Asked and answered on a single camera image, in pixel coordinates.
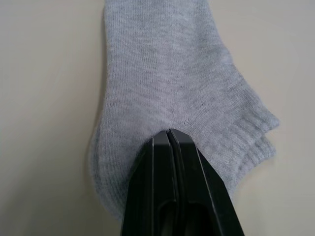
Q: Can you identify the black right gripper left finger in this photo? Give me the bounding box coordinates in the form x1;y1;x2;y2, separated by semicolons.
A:
119;129;177;236

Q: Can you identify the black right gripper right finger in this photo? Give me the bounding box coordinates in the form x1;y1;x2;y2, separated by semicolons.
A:
169;128;238;236

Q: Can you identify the grey ankle sock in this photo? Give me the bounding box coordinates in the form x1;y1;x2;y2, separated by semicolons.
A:
88;0;281;222

